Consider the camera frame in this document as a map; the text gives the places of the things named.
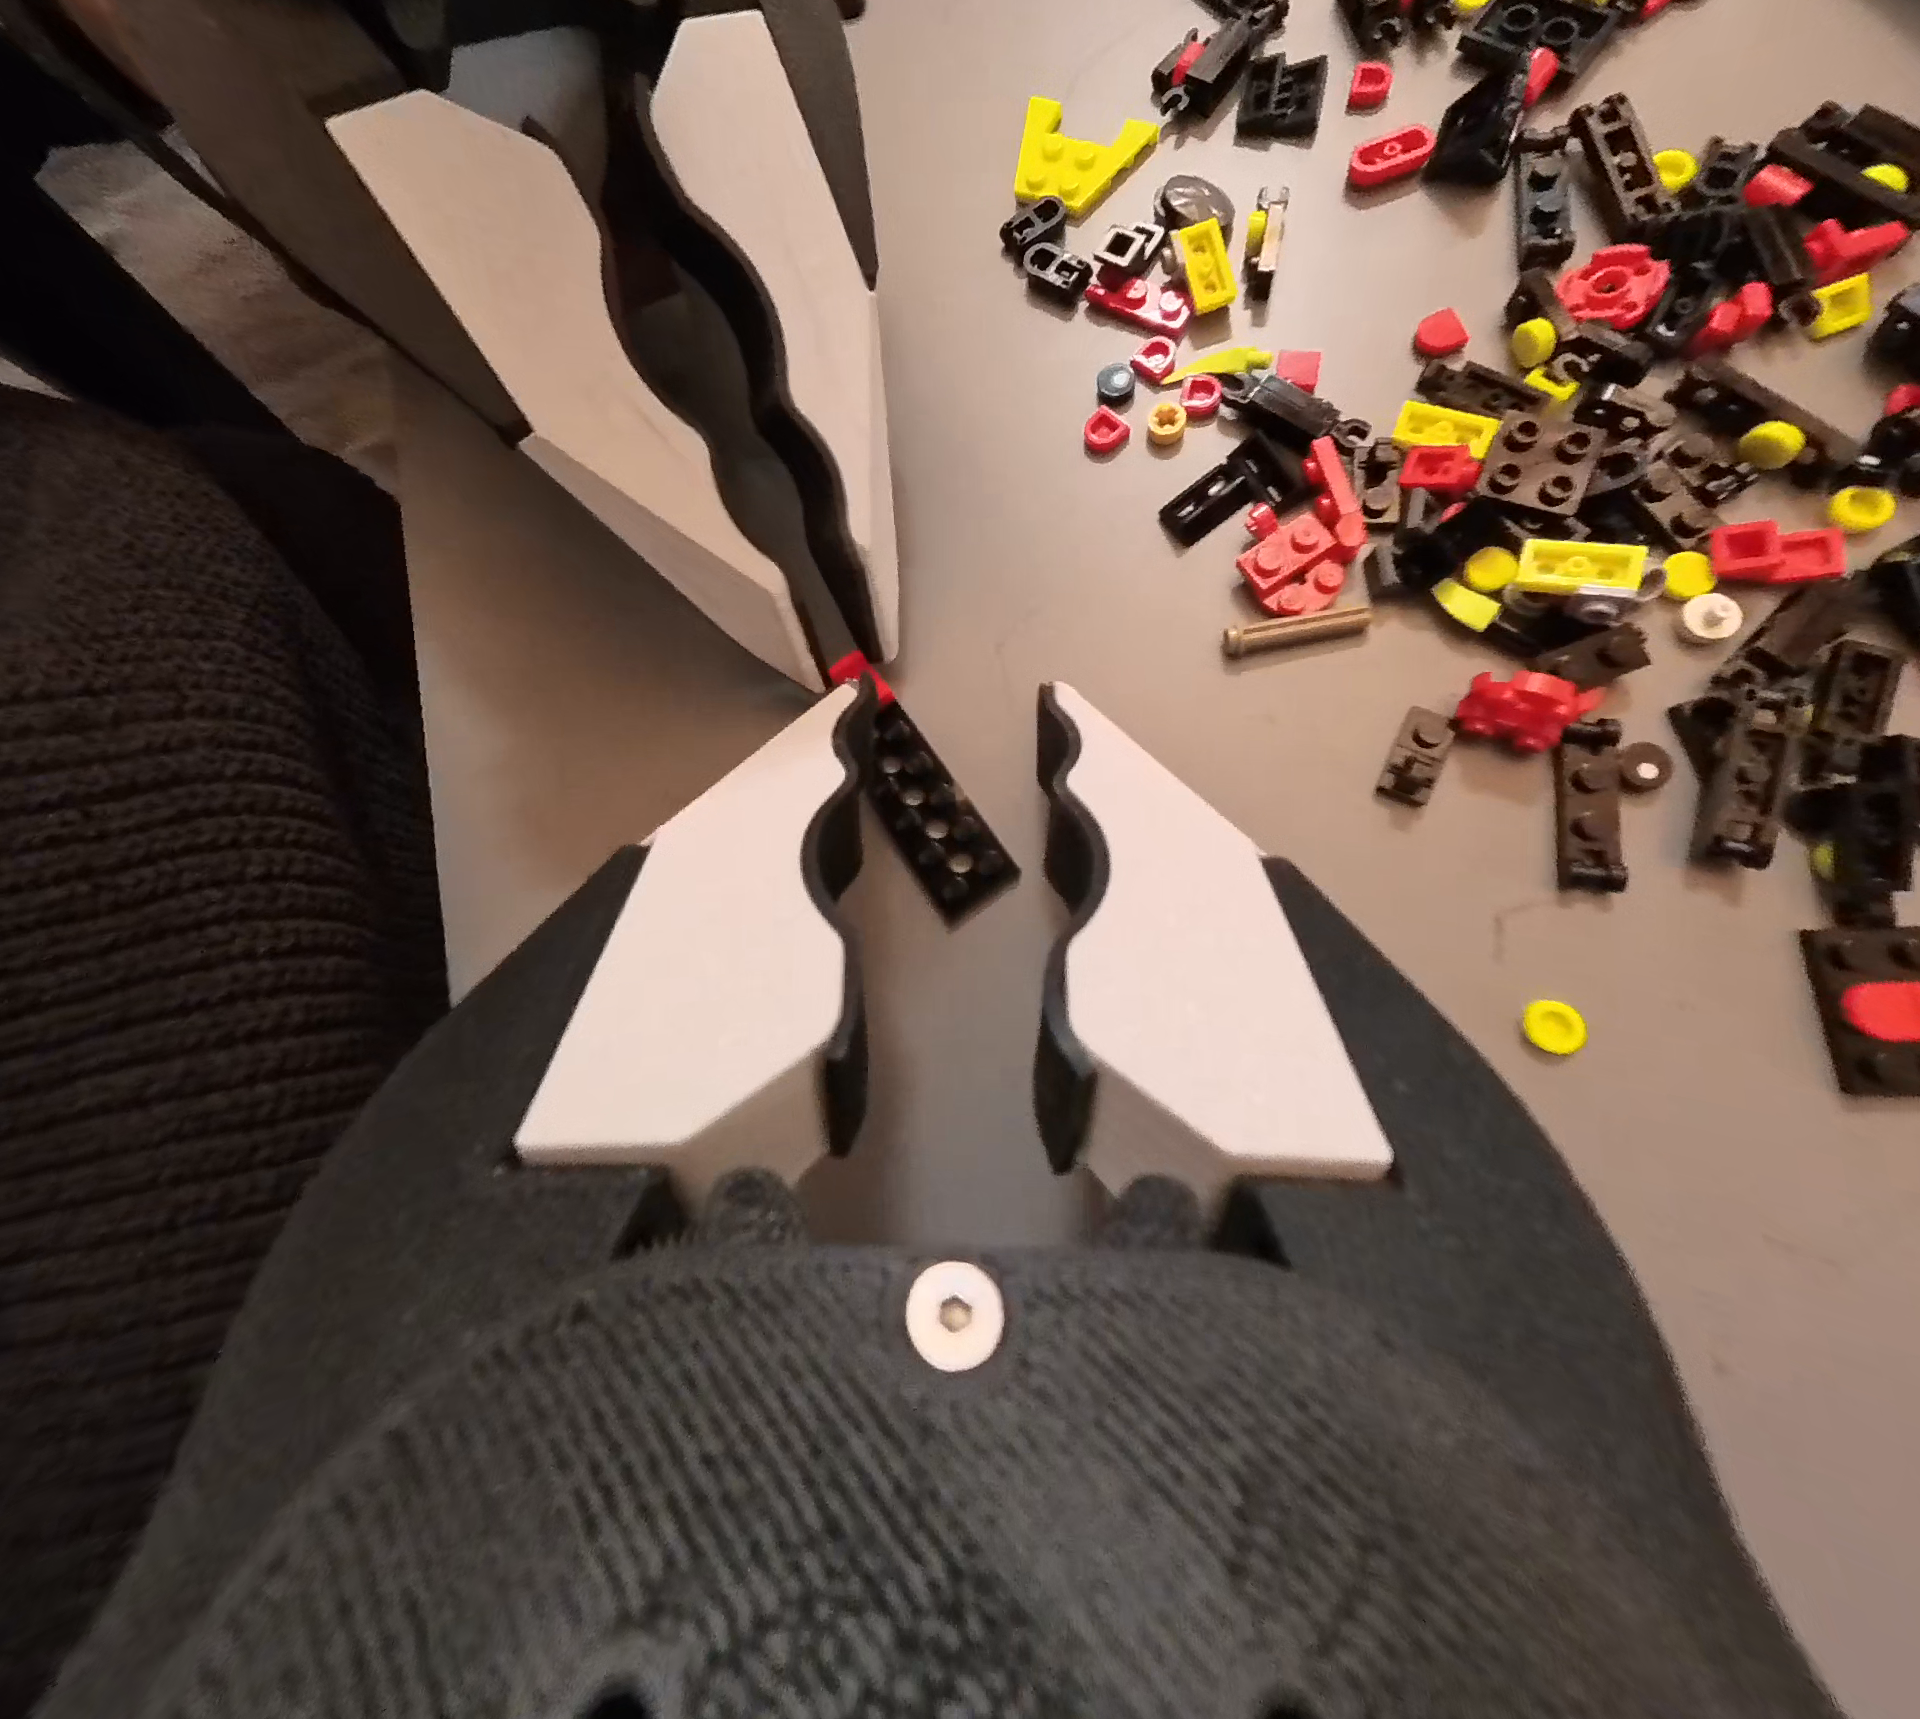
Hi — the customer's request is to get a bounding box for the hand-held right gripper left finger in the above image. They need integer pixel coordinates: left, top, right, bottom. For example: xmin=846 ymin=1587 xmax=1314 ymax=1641
xmin=516 ymin=672 xmax=885 ymax=1201

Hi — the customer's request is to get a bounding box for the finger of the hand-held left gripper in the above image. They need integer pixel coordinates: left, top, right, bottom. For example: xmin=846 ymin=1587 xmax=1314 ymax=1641
xmin=639 ymin=7 xmax=907 ymax=672
xmin=317 ymin=84 xmax=843 ymax=699

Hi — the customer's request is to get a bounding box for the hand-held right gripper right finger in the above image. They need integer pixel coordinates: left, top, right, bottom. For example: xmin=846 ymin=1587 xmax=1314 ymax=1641
xmin=1029 ymin=682 xmax=1399 ymax=1207

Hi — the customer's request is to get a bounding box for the black holed lego plate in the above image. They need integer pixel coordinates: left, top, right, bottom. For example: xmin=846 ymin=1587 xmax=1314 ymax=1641
xmin=864 ymin=699 xmax=1018 ymax=930

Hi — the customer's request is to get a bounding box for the pile of lego pieces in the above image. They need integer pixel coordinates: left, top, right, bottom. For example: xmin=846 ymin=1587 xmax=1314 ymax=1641
xmin=997 ymin=0 xmax=1920 ymax=1099

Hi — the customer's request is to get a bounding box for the person's black knit sweater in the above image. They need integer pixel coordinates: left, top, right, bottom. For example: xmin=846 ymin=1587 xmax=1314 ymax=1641
xmin=0 ymin=187 xmax=452 ymax=1706

